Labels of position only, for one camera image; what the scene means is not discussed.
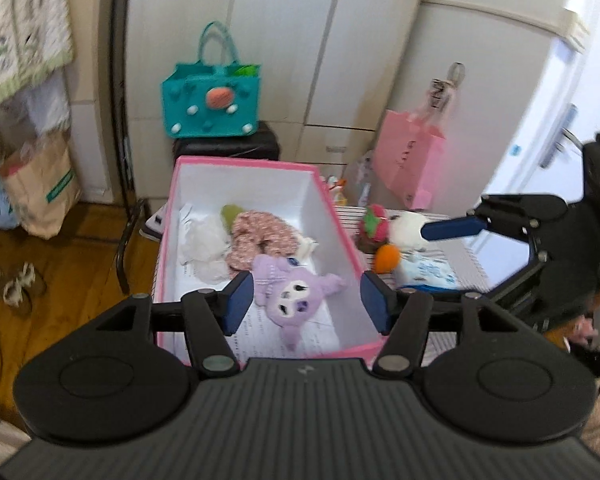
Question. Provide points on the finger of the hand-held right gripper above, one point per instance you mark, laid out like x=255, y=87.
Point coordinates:
x=450, y=227
x=525, y=280

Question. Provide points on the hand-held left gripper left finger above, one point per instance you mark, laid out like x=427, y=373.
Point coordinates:
x=237, y=305

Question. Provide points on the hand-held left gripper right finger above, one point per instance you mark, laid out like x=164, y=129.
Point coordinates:
x=377, y=302

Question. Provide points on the white panda plush toy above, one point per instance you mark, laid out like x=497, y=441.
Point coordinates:
x=407, y=227

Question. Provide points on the purple plush toy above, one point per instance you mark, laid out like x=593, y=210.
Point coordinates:
x=290, y=295

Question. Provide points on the floral fabric scrunchie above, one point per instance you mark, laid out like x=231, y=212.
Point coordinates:
x=260, y=230

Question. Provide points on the pink cardboard box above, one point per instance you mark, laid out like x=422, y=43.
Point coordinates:
x=330, y=210

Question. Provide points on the striped tablecloth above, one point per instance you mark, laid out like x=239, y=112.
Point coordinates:
x=472, y=265

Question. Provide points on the orange carrot plush toy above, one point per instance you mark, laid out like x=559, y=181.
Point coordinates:
x=387, y=258

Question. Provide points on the blue patterned tissue pack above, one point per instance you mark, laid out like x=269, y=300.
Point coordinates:
x=425, y=270

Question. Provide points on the strawberry plush toy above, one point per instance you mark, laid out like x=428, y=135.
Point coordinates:
x=375, y=225

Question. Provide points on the pink gift bag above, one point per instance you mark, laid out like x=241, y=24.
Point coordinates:
x=405, y=160

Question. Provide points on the clear plastic bag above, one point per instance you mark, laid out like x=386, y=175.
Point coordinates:
x=362, y=180

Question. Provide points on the round blue sticker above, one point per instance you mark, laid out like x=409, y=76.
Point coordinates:
x=514, y=150

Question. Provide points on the white door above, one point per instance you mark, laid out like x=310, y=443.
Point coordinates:
x=530, y=110

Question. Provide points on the teal felt handbag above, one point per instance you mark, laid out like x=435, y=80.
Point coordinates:
x=195, y=95

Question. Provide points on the black clothes rack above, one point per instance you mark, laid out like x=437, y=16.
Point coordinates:
x=120, y=110

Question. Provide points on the brown paper bag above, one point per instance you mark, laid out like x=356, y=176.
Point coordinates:
x=40, y=185

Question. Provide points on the grey three-door wardrobe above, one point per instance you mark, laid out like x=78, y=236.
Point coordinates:
x=290, y=60

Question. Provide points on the white fleece pajama pants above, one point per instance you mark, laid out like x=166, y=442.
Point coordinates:
x=50, y=105

